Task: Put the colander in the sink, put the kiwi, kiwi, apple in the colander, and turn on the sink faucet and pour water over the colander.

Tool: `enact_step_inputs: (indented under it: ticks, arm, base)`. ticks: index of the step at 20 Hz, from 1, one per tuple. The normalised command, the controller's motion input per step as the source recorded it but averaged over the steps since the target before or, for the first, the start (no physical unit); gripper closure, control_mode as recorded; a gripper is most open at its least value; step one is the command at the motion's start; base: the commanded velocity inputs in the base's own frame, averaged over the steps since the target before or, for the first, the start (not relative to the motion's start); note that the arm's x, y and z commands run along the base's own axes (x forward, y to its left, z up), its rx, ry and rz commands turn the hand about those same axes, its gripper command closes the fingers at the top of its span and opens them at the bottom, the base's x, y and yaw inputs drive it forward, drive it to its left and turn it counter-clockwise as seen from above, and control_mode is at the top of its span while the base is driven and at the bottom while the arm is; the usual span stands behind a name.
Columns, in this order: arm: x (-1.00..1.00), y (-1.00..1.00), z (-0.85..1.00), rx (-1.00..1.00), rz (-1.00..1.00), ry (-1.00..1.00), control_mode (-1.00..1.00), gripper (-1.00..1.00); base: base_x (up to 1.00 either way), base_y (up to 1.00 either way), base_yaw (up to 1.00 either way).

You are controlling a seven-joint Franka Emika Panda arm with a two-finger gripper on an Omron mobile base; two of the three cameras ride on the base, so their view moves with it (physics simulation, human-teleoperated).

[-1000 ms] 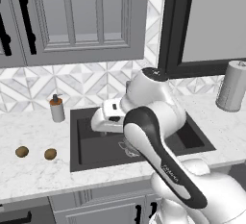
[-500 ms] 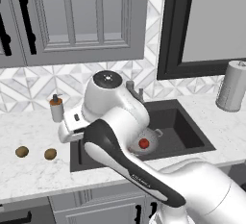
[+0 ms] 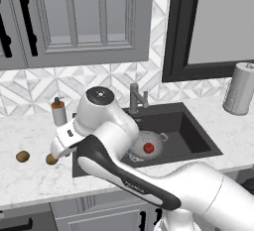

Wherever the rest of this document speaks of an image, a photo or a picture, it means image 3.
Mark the white colander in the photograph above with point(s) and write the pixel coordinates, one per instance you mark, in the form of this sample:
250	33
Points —
155	139

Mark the grey drawer front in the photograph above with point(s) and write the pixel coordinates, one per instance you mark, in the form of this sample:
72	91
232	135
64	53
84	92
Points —
82	202

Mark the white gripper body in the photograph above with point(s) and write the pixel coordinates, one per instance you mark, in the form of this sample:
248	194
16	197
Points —
62	146

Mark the black framed window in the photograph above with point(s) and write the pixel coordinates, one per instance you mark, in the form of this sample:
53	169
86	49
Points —
175	26

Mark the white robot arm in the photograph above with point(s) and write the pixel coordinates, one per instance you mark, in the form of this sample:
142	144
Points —
109	132

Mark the wide grey upper cabinet door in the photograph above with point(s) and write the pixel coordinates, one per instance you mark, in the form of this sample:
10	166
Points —
89	17

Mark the black sink basin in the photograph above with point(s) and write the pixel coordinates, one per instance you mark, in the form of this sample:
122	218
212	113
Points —
188	132

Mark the grey dishwasher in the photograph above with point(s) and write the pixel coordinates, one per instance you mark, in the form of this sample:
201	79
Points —
36	216

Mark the grey sink faucet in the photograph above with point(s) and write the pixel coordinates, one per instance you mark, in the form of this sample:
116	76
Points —
134	97

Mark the red apple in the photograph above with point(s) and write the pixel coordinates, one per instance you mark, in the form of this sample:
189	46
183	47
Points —
149	147

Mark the white paper towel roll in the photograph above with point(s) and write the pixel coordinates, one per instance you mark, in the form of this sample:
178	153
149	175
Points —
238	89

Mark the soap dispenser with brown collar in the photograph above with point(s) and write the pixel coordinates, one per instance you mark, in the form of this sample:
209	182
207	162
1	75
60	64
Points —
59	114

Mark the grey lower cabinet door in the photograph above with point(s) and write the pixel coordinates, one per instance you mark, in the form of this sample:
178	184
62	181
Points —
150	220
99	221

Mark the brown kiwi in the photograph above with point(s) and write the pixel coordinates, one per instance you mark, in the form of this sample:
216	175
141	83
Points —
23	156
50	160

